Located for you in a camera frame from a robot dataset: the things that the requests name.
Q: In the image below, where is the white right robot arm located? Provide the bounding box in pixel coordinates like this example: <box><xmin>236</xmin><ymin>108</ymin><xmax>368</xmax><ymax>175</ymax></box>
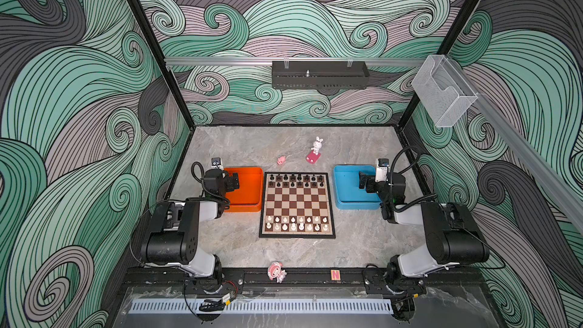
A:
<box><xmin>359</xmin><ymin>173</ymin><xmax>490</xmax><ymax>282</ymax></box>

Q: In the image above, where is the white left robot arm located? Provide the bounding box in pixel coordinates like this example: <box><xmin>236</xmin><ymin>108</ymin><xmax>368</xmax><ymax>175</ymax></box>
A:
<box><xmin>141</xmin><ymin>169</ymin><xmax>239</xmax><ymax>284</ymax></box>

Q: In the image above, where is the folding chess board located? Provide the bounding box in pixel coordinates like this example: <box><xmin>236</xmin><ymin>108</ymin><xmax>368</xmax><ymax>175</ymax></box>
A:
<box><xmin>259</xmin><ymin>172</ymin><xmax>336</xmax><ymax>239</ymax></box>

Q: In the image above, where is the orange plastic tray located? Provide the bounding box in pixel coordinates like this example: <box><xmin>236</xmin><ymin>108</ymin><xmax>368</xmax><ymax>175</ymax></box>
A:
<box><xmin>226</xmin><ymin>167</ymin><xmax>264</xmax><ymax>214</ymax></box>

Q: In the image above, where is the blue plastic tray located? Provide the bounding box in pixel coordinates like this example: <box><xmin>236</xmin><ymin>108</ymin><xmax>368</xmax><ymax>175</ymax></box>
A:
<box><xmin>332</xmin><ymin>165</ymin><xmax>380</xmax><ymax>210</ymax></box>

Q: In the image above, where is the pink pig toy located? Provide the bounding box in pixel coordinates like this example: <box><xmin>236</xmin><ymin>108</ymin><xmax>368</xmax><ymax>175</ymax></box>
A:
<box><xmin>276</xmin><ymin>156</ymin><xmax>287</xmax><ymax>166</ymax></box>

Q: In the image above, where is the white bunny phone stand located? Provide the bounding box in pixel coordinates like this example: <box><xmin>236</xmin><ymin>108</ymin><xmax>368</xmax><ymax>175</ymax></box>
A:
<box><xmin>306</xmin><ymin>137</ymin><xmax>323</xmax><ymax>164</ymax></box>

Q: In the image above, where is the red letter block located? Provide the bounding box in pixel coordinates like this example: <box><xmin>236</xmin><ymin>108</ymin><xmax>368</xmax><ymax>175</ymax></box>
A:
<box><xmin>330</xmin><ymin>270</ymin><xmax>342</xmax><ymax>281</ymax></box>

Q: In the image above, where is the pink melody figurine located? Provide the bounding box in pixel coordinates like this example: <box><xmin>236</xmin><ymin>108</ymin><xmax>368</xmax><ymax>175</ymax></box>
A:
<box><xmin>267</xmin><ymin>261</ymin><xmax>287</xmax><ymax>283</ymax></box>

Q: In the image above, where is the clear acrylic holder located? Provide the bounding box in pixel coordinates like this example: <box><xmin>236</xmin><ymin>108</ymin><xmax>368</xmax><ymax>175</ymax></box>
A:
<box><xmin>411</xmin><ymin>55</ymin><xmax>478</xmax><ymax>128</ymax></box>

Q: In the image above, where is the black wall shelf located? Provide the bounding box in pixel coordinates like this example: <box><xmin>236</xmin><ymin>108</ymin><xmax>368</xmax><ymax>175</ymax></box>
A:
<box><xmin>271</xmin><ymin>62</ymin><xmax>370</xmax><ymax>91</ymax></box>

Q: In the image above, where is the aluminium rail back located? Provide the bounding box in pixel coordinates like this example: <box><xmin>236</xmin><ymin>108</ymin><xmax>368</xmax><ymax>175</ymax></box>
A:
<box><xmin>164</xmin><ymin>56</ymin><xmax>425</xmax><ymax>68</ymax></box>

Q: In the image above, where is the aluminium rail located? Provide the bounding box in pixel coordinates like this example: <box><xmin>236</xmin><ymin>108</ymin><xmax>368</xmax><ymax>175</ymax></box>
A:
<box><xmin>164</xmin><ymin>56</ymin><xmax>425</xmax><ymax>68</ymax></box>
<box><xmin>473</xmin><ymin>95</ymin><xmax>583</xmax><ymax>233</ymax></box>

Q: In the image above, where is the white slotted cable duct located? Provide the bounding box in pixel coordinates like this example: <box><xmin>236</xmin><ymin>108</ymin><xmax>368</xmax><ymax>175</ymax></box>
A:
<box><xmin>128</xmin><ymin>298</ymin><xmax>393</xmax><ymax>315</ymax></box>

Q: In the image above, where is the aluminium rail right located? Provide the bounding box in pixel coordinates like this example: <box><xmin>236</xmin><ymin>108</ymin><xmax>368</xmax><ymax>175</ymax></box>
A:
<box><xmin>473</xmin><ymin>95</ymin><xmax>583</xmax><ymax>233</ymax></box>

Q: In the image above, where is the black frame post right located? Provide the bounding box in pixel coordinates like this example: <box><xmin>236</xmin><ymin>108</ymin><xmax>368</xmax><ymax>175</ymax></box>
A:
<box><xmin>396</xmin><ymin>0</ymin><xmax>480</xmax><ymax>132</ymax></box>

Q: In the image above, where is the black frame post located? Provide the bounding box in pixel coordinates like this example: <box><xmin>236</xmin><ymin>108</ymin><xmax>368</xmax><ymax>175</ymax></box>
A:
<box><xmin>126</xmin><ymin>0</ymin><xmax>196</xmax><ymax>133</ymax></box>
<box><xmin>396</xmin><ymin>0</ymin><xmax>480</xmax><ymax>132</ymax></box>

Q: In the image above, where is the black frame post left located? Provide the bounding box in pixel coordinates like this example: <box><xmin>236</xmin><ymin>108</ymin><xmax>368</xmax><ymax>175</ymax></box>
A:
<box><xmin>126</xmin><ymin>0</ymin><xmax>196</xmax><ymax>133</ymax></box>

